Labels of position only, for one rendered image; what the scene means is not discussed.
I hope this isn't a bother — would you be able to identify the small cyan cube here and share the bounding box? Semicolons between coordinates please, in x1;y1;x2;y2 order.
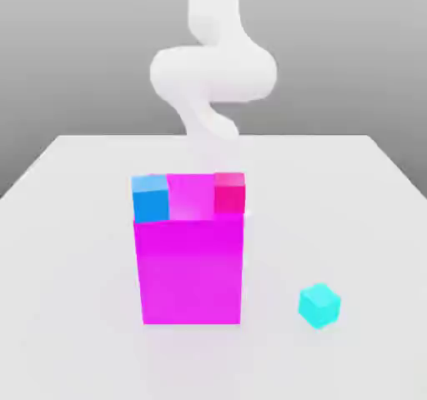
297;282;342;330

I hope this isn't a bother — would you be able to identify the small blue cube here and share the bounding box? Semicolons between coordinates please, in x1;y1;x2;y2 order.
130;173;170;224

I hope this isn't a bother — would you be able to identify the large magenta box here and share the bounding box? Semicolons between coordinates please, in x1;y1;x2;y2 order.
133;172;245;326

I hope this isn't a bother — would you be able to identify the small pink cube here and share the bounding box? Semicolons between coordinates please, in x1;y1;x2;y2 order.
213;172;247;215

